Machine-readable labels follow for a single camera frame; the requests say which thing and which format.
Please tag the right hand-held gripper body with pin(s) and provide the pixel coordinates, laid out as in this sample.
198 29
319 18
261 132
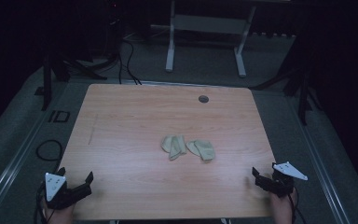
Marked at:
279 185

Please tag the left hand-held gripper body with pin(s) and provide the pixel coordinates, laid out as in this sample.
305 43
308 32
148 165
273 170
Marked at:
55 185

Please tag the pale green sock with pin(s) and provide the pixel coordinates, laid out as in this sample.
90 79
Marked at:
174 146
205 150

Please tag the person's right hand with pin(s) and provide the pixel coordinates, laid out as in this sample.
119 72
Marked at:
282 208

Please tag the person's left hand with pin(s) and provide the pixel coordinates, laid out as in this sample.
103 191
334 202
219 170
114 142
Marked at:
60 216

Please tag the black metal stand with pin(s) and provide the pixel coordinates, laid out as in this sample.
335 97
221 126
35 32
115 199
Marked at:
46 84
304 99

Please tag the dark computer tower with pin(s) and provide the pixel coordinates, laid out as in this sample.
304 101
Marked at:
115 34

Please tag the white metal desk frame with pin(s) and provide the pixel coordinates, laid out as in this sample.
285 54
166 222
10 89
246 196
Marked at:
209 24

